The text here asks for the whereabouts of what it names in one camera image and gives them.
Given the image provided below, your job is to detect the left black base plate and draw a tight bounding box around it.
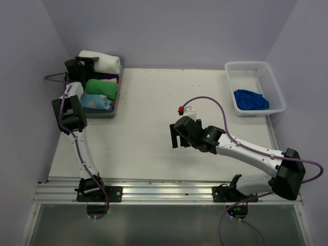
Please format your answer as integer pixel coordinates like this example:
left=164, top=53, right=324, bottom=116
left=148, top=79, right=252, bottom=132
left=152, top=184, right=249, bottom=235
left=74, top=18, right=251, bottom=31
left=76, top=186, right=123, bottom=202

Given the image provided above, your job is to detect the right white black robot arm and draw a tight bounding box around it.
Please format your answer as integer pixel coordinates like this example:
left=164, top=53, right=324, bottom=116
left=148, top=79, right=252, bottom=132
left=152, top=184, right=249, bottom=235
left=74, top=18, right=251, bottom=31
left=170, top=116, right=305, bottom=202

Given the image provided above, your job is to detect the grey plastic tray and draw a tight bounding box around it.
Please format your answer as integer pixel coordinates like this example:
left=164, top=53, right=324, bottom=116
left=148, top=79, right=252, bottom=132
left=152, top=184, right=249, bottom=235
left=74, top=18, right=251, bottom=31
left=58, top=54, right=126, bottom=119

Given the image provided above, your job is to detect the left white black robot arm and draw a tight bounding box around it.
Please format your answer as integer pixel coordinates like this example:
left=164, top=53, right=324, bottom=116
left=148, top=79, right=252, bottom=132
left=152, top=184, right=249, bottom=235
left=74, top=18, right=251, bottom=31
left=52, top=56, right=107, bottom=201

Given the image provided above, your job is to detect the green rolled towel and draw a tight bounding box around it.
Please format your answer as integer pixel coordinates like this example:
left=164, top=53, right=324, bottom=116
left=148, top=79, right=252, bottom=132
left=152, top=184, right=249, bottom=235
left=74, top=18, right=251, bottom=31
left=85, top=79, right=118, bottom=99

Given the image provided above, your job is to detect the purple rolled towel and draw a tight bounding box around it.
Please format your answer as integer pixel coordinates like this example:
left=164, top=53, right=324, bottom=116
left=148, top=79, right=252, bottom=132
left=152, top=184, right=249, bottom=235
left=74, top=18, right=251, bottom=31
left=98, top=73, right=119, bottom=80

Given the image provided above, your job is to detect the white plastic basket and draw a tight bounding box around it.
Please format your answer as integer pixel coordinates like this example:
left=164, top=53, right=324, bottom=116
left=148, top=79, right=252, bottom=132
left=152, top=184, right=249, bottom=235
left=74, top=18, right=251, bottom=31
left=224, top=61, right=286, bottom=117

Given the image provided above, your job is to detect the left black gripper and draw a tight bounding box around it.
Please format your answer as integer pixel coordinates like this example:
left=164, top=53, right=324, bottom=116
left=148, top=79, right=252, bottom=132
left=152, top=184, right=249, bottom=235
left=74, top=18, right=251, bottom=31
left=76, top=57, right=100, bottom=83

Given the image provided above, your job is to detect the pink rolled towel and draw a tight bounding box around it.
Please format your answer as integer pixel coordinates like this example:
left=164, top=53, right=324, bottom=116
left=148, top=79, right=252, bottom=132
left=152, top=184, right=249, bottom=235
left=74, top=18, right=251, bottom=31
left=101, top=78, right=118, bottom=83

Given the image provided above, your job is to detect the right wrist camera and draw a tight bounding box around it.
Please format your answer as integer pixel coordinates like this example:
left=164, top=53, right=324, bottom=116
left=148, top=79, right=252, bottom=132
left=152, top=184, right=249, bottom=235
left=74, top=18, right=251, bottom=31
left=178, top=106, right=196, bottom=121

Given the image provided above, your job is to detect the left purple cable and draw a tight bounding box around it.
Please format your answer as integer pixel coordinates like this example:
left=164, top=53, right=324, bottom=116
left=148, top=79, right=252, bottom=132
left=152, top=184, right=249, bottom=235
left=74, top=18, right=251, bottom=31
left=45, top=73, right=111, bottom=220

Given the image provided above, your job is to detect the white towel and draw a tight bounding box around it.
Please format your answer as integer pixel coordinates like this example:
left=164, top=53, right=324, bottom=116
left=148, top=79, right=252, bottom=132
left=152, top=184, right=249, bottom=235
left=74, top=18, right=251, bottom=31
left=79, top=50, right=121, bottom=74

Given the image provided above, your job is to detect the aluminium mounting rail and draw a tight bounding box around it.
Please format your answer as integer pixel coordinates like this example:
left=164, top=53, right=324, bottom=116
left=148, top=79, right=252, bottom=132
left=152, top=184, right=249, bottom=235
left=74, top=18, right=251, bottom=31
left=33, top=179, right=304, bottom=206

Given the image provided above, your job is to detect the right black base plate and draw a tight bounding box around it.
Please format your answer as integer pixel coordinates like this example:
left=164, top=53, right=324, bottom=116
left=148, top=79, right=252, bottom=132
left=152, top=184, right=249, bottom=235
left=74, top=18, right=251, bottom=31
left=212, top=185, right=258, bottom=203

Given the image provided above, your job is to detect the blue cloud pattern towel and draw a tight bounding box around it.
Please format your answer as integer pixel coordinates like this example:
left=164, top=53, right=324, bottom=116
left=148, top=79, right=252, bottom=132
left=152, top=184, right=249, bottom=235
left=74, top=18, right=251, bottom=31
left=80, top=94, right=112, bottom=110

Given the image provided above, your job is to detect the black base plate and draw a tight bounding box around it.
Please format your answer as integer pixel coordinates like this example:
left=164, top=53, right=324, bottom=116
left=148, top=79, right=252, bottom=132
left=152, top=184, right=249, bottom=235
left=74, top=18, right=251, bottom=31
left=76, top=186, right=123, bottom=202
left=212, top=185, right=258, bottom=203

